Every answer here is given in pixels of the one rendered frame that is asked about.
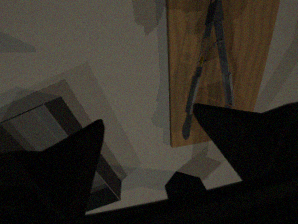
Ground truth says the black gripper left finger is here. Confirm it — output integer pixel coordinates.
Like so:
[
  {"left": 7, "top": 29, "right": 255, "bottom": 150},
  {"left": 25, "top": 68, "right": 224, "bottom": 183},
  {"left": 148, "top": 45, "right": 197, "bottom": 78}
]
[{"left": 0, "top": 119, "right": 105, "bottom": 219}]

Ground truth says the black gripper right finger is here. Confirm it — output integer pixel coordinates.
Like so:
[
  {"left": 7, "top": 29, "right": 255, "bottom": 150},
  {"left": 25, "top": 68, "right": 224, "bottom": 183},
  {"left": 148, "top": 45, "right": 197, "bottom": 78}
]
[{"left": 193, "top": 102, "right": 298, "bottom": 181}]

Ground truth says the brown wooden board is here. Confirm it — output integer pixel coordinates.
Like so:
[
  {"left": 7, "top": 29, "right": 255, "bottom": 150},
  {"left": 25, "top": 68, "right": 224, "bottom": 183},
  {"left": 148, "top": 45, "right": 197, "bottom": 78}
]
[{"left": 165, "top": 0, "right": 280, "bottom": 148}]

